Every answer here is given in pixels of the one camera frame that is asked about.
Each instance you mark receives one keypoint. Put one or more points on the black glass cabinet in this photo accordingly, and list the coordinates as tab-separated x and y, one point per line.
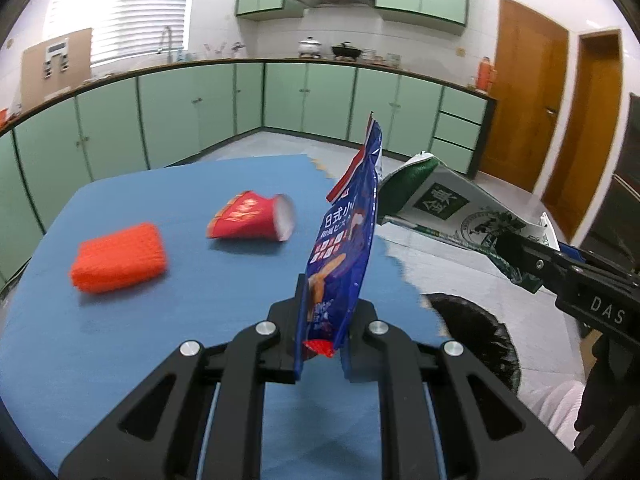
620	195

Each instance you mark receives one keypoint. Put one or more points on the orange thermos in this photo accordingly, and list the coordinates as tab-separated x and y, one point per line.
486	76

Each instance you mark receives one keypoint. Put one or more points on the orange foam fruit net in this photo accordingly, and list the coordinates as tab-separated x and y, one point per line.
120	257

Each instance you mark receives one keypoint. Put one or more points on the blue snack packet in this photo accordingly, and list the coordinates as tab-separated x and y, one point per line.
345	240

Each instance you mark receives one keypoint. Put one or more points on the red paper cup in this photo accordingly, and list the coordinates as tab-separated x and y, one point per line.
245	217

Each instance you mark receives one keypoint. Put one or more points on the green lower kitchen cabinets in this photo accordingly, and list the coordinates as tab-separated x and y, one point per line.
210	105

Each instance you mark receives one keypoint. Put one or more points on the white window blind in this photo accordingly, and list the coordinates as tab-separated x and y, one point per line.
135	10

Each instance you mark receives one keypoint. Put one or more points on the bin with black bag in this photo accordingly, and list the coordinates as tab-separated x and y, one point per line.
475	340

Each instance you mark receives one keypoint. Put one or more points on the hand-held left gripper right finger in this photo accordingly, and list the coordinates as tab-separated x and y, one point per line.
360	347

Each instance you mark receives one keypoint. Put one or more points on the black wok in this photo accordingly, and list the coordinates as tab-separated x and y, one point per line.
346	51

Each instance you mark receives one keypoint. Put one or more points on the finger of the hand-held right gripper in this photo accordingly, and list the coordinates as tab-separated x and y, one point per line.
535	260
600	262

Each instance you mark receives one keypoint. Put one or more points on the cardboard box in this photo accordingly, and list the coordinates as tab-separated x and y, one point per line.
55	70

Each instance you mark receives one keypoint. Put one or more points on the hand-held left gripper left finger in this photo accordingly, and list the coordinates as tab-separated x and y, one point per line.
285	330

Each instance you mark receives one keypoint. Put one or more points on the blue foam mat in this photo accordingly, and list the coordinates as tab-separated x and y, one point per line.
150	340

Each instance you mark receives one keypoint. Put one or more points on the green and white snack packet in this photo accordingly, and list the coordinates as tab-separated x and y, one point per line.
450	200

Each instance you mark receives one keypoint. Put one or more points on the wooden door with dark frame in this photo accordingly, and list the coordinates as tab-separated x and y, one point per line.
590	130

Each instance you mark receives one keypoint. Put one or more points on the closed wooden door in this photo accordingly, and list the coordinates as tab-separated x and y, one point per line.
525	95

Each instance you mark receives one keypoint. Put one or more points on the metal faucet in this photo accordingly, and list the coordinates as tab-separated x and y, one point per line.
165	40

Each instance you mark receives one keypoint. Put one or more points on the white pot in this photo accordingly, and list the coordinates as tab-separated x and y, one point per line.
310	47

